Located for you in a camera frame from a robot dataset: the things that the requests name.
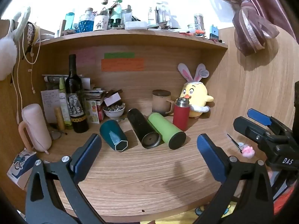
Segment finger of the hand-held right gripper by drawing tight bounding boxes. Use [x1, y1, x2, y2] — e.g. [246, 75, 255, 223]
[247, 108, 292, 137]
[234, 117, 272, 145]

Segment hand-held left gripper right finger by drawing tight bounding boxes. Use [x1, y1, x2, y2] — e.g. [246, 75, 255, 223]
[195, 133, 274, 224]

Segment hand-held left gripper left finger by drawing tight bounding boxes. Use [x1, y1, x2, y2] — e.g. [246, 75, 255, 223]
[25, 133, 103, 224]

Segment teal hexagonal cup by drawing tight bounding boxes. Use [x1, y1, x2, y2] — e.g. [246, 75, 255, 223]
[99, 120, 129, 153]

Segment green tumbler cup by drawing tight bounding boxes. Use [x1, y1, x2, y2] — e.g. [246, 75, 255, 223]
[148, 112, 187, 150]

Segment black tumbler cup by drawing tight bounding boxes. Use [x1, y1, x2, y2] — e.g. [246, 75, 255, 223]
[127, 108, 162, 149]

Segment black pen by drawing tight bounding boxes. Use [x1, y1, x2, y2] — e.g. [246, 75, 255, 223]
[226, 134, 243, 154]

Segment pink cat paw toy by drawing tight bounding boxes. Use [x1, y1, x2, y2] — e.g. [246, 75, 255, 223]
[242, 145, 255, 159]

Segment fruit print box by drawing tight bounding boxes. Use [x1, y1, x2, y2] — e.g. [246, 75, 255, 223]
[85, 100, 104, 124]

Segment tan wooden cylinder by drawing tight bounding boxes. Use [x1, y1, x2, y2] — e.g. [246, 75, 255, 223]
[54, 107, 65, 131]

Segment red cloth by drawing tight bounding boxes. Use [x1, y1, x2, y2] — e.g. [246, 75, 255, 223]
[272, 187, 296, 215]

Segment white footed bowl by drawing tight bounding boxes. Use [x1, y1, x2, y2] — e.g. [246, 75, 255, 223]
[103, 105, 126, 122]

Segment red thermos flask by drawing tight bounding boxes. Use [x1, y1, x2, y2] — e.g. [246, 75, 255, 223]
[172, 97, 192, 132]

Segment green spray bottle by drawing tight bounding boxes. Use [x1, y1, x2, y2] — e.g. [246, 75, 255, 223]
[58, 77, 73, 130]

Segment dark wine bottle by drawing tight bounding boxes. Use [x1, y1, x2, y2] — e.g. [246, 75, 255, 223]
[65, 54, 90, 133]

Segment yellow printed mat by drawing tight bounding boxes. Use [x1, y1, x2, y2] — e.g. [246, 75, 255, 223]
[140, 201, 237, 224]

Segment stack of books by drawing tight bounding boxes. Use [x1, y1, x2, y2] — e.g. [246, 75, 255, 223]
[83, 88, 105, 101]

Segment small white box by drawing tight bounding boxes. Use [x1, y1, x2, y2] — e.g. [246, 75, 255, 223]
[104, 93, 121, 106]

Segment yellow chick plush toy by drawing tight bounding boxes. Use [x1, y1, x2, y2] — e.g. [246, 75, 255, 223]
[178, 63, 214, 118]

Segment white paper note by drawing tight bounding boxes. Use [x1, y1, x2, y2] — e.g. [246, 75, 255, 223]
[41, 89, 61, 124]

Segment printed tissue box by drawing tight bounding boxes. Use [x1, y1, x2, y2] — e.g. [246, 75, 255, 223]
[7, 148, 38, 190]

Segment brown lidded mug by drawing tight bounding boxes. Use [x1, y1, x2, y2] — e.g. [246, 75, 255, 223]
[152, 90, 175, 116]

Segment rolled paper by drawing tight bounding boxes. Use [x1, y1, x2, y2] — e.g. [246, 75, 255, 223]
[42, 74, 83, 83]

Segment mauve sheer curtain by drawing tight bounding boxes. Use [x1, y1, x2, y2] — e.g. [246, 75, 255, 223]
[200, 0, 299, 56]

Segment orange sticky note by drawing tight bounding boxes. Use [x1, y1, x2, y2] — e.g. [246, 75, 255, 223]
[101, 58, 144, 72]

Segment pink sticky note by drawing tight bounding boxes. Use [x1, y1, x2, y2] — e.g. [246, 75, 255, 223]
[69, 49, 96, 69]

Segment blue stamp holder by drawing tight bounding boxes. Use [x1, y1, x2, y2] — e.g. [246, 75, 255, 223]
[209, 24, 219, 39]

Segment green sticky note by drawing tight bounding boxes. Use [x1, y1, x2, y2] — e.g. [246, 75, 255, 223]
[104, 52, 135, 59]

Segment glass jar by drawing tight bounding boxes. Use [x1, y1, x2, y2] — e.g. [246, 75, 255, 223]
[193, 14, 205, 31]

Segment polka dot headband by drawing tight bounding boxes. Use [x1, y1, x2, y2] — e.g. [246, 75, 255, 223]
[23, 21, 41, 59]

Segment white bunny plush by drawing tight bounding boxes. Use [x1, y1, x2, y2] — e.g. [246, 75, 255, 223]
[0, 6, 31, 81]

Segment blue glass bottle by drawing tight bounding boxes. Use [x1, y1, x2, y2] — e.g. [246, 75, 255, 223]
[79, 8, 95, 32]

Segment white label corked bottle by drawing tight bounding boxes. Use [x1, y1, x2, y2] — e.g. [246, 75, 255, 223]
[96, 0, 110, 31]

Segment teal plastic bottle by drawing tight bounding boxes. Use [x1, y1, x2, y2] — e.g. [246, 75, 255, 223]
[65, 13, 75, 31]

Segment white plastic case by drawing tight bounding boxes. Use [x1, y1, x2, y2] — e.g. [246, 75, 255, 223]
[124, 21, 148, 30]

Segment green glass bottle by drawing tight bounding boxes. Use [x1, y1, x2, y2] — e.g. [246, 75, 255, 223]
[110, 0, 124, 29]

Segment clear plastic container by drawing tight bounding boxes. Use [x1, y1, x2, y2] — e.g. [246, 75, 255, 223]
[148, 2, 173, 26]

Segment pink mug with handle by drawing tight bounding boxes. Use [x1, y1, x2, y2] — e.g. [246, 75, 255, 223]
[18, 104, 52, 153]

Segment white cable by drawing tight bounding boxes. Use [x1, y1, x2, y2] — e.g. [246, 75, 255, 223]
[12, 28, 41, 124]

